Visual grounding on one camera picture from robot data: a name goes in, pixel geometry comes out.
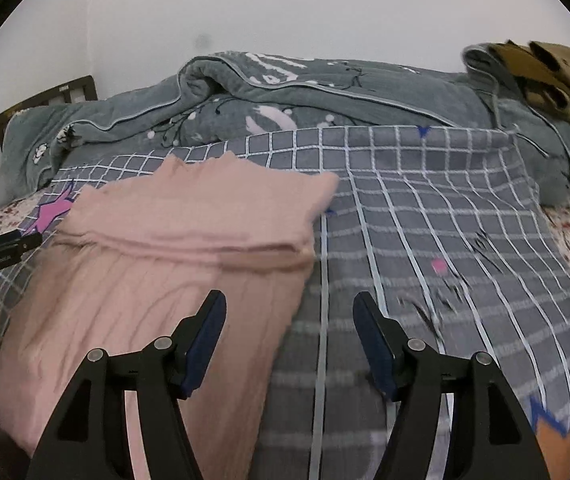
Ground pink knitted sweater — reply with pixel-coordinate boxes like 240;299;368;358
0;153;339;479

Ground grey-green fleece blanket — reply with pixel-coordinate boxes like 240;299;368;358
0;47;570;206

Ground brown camouflage garment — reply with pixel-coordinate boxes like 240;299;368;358
489;41;570;122

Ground grey checked bed sheet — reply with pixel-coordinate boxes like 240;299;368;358
0;126;570;479

